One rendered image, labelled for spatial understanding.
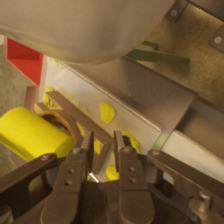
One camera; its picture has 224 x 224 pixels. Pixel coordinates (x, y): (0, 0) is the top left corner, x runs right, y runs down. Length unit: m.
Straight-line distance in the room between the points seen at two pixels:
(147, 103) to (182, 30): 1.07
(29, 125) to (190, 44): 1.12
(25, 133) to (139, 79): 0.18
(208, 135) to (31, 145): 0.25
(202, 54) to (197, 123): 0.98
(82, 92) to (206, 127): 0.20
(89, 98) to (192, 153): 0.18
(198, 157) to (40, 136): 0.21
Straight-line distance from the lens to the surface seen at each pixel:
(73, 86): 0.32
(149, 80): 0.22
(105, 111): 0.26
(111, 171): 0.28
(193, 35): 1.25
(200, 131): 0.26
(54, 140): 0.26
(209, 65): 1.21
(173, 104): 0.21
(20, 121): 0.29
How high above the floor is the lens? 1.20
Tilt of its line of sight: 50 degrees down
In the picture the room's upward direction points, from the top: 108 degrees counter-clockwise
